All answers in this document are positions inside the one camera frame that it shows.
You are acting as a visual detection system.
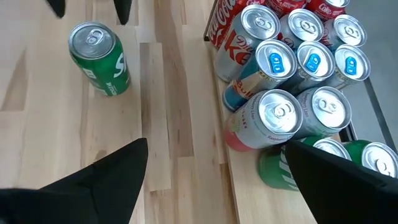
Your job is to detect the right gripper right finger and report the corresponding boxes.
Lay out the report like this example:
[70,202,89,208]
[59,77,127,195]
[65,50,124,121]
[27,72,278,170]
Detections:
[284,139,398,224]

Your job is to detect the silver Diet Coke can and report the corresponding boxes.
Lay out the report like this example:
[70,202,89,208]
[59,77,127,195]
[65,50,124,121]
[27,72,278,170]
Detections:
[214,4,281,83]
[292,86,353,140]
[278,8,325,50]
[224,89,304,152]
[322,14,368,52]

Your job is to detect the wooden shelf black metal frame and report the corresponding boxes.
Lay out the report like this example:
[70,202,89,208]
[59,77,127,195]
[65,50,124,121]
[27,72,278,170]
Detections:
[203,0,398,224]

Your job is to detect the red Coca-Cola can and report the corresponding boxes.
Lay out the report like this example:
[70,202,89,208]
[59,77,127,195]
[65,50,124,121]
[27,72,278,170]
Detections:
[207,0,249,49]
[264,0,307,18]
[306,0,351,22]

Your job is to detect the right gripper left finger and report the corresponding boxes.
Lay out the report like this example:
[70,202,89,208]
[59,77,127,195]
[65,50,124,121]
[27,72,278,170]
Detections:
[0,138,149,224]

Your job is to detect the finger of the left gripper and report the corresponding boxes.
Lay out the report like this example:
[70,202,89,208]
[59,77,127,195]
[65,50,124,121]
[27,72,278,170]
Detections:
[45,0,67,19]
[113,0,134,26]

